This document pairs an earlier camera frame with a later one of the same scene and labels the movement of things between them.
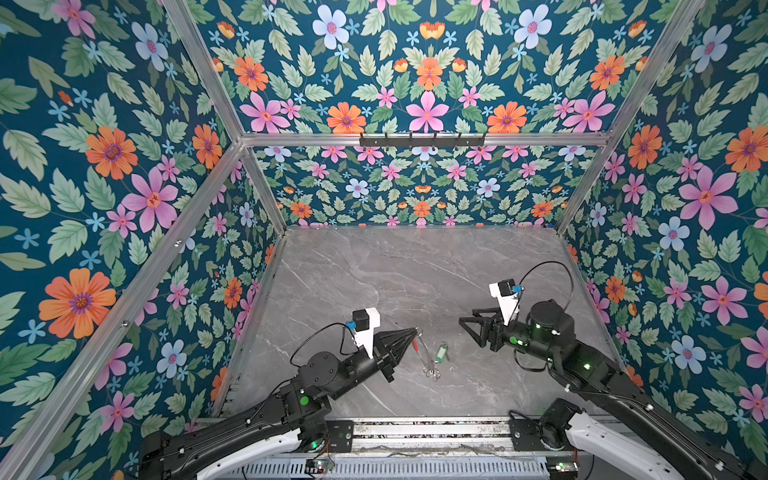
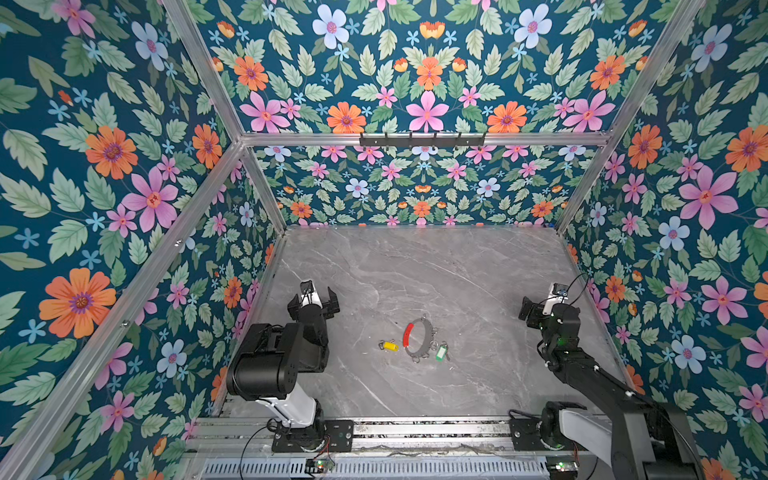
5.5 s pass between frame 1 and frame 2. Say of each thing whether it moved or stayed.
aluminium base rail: stayed
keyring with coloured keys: moved
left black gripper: moved
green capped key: stayed
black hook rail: stayed
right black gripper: moved
